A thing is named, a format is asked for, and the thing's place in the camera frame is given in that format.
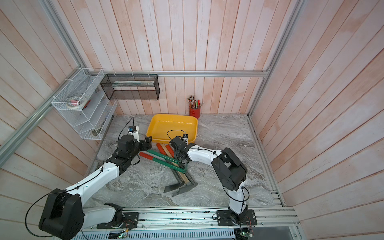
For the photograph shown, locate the green hoe red grip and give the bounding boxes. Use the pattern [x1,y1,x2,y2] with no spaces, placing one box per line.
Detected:
[147,150,179,164]
[139,152,187,174]

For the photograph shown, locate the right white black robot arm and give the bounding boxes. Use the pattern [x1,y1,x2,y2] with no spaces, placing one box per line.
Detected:
[170,136,250,219]

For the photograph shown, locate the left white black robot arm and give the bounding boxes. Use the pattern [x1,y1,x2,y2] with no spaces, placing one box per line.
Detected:
[39,135,152,240]

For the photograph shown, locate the yellow plastic storage box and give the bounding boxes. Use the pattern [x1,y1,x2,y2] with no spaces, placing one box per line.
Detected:
[147,114,198,144]

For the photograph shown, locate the red pen holder cup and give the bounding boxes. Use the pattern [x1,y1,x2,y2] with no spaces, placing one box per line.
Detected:
[189,107,201,119]

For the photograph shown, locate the pens in red cup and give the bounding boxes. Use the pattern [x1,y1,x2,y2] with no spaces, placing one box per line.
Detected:
[187,96,203,110]

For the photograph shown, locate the tape roll on shelf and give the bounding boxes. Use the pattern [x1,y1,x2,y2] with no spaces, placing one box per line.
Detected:
[66,96,88,110]

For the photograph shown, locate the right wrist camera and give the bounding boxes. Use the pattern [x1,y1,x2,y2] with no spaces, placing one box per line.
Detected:
[181,133,189,145]

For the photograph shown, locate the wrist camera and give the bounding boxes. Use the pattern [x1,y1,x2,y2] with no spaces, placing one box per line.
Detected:
[181,133,189,145]
[128,125,140,142]

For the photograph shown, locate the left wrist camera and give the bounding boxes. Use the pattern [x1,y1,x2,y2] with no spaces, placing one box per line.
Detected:
[128,125,140,142]

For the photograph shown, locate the black mesh wall basket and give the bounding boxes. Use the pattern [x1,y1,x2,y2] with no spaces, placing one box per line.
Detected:
[101,74,161,101]

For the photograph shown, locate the white wire wall shelf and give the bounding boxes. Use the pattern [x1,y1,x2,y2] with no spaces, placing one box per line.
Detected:
[52,68,117,140]

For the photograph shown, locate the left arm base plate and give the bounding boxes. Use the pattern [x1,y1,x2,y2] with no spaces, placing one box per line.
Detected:
[97,212,139,230]

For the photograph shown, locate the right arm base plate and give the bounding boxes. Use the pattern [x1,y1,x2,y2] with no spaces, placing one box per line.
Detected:
[216,209,258,226]

